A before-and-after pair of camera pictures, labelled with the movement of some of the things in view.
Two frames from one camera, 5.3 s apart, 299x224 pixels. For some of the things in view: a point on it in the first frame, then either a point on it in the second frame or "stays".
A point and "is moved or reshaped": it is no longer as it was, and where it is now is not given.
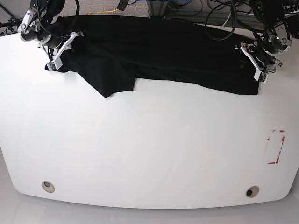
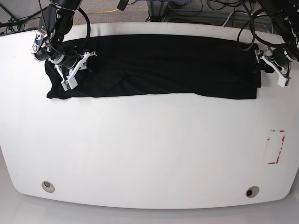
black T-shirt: x=112 y=51 is moved or reshaped
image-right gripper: x=267 y=45 → x=282 y=55
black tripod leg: x=6 y=11 stays
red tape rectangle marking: x=277 y=157 stays
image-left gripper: x=32 y=28 → x=43 y=49
